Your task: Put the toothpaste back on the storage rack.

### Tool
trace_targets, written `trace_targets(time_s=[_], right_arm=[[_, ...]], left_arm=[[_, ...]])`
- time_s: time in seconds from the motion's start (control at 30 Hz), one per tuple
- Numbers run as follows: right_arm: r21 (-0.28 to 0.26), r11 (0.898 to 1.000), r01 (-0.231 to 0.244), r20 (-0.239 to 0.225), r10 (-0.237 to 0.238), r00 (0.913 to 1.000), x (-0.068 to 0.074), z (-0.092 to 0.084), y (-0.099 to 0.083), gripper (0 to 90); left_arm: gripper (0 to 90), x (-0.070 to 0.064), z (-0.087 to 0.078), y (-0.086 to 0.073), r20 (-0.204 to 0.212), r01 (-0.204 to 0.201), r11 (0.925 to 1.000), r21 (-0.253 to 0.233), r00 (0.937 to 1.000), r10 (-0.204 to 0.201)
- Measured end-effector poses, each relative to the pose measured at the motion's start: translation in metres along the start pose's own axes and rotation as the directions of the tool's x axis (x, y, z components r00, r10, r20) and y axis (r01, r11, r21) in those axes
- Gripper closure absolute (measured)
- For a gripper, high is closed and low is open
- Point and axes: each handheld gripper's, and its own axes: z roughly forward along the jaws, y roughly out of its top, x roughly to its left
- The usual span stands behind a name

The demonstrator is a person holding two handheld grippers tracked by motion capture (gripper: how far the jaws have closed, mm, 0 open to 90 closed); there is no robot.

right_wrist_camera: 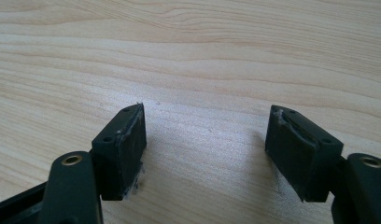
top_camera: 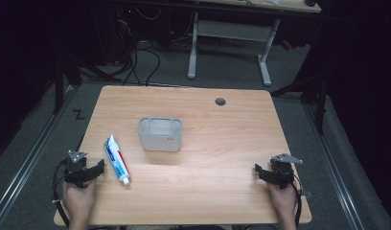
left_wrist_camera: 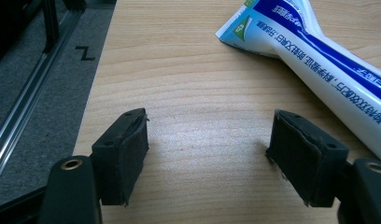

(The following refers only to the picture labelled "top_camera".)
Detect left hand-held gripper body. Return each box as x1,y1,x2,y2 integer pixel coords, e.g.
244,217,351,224
63,149,93,189

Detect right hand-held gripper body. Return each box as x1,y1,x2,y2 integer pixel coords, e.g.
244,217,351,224
269,152,304,190

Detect white and blue toothpaste tube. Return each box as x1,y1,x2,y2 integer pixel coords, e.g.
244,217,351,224
103,134,131,186

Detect translucent grey plastic container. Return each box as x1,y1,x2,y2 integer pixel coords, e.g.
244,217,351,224
137,116,184,152

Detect person's right hand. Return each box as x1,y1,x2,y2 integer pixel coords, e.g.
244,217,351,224
266,181,299,222

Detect person's left hand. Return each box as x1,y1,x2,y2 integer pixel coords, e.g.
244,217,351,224
61,177,98,222

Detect black metal stand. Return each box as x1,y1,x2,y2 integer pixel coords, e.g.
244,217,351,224
52,47,121,115
270,57,329,136

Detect white-legged desk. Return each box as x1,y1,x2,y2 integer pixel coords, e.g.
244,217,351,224
183,0,322,87

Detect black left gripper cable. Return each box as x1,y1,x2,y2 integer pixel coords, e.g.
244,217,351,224
51,158,71,228

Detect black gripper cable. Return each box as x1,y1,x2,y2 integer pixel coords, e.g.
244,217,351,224
51,158,71,228
290,173,305,228

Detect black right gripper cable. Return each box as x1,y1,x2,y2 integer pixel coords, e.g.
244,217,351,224
290,173,305,228

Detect black floor cables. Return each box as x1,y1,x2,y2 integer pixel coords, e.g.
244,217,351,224
115,18,163,87

